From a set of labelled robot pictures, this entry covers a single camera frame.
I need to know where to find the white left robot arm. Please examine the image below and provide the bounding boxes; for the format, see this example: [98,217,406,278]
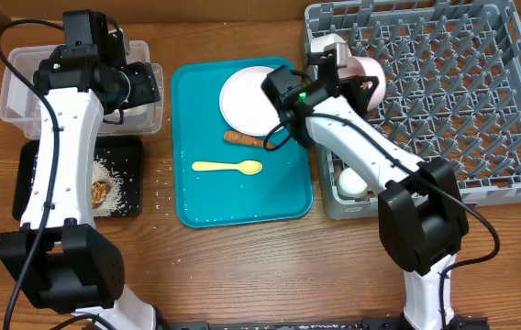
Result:
[0,56,165,329]

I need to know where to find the small white bowl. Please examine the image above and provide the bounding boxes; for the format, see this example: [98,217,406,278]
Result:
[309,33,345,53]

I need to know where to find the teal serving tray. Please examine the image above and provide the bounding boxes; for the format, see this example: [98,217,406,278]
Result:
[171,57,314,228]

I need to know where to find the brown food scraps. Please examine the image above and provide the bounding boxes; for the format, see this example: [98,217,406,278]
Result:
[91,181,111,209]

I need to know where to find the pink bowl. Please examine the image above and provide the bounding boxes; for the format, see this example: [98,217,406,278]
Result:
[338,56,386,111]

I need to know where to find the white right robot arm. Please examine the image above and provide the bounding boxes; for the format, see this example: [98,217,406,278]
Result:
[261,66,469,329]

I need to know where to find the orange carrot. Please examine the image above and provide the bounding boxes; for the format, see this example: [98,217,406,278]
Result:
[223,131,275,149]

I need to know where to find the black tray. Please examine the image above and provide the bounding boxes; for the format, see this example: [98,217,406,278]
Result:
[12,136,143,221]

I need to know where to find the white cup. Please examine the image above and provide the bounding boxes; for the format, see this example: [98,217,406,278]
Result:
[336,168,369,200]

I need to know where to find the rice grains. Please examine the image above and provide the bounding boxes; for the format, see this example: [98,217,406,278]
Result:
[91,159,125,217]

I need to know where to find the grey dishwasher rack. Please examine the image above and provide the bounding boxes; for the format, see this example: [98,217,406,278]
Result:
[305,0,521,206]

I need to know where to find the large white plate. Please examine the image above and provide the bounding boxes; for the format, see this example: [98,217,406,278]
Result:
[219,66,280,137]

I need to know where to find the yellow plastic spoon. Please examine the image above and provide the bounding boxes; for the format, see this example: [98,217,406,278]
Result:
[192,160,263,175]

